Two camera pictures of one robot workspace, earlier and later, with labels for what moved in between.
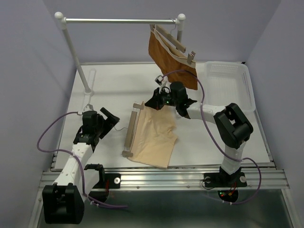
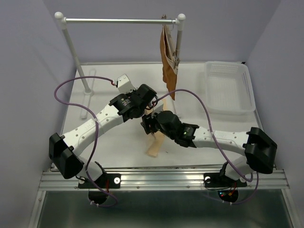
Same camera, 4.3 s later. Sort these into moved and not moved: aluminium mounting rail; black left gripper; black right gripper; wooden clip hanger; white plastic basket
Moved: black left gripper; black right gripper; wooden clip hanger
Not moved: aluminium mounting rail; white plastic basket
